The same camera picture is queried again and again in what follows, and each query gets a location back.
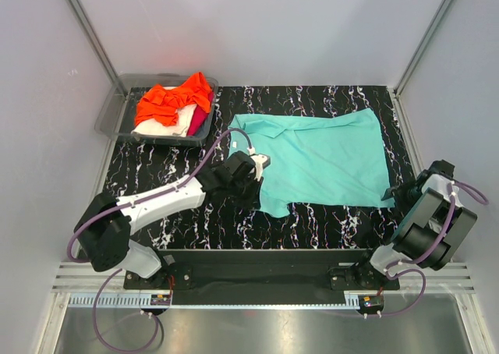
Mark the black marble pattern mat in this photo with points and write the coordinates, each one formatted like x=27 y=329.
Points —
x=131 y=167

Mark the clear grey plastic bin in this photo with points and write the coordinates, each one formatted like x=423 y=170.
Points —
x=116 y=119

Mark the right aluminium frame post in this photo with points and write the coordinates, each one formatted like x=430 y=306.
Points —
x=430 y=33

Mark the grey slotted cable duct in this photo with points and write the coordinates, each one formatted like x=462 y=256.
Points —
x=334 y=300

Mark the aluminium front rail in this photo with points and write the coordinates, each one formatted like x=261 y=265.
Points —
x=453 y=278

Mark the orange t shirt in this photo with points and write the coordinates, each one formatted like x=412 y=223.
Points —
x=162 y=105

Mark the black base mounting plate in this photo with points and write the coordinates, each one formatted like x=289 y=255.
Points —
x=268 y=272

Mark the aluminium frame post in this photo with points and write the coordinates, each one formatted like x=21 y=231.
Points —
x=76 y=6
x=430 y=33

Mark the magenta t shirt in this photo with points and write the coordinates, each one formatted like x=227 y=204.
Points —
x=198 y=119

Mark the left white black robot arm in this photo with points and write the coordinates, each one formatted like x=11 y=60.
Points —
x=107 y=226

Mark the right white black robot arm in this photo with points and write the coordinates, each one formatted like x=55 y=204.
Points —
x=434 y=221

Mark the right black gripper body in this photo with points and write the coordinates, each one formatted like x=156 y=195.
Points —
x=405 y=195

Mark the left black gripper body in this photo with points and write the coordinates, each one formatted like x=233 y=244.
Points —
x=243 y=193

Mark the left aluminium frame post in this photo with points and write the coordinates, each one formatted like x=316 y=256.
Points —
x=76 y=6

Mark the teal t shirt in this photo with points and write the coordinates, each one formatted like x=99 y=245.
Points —
x=336 y=161

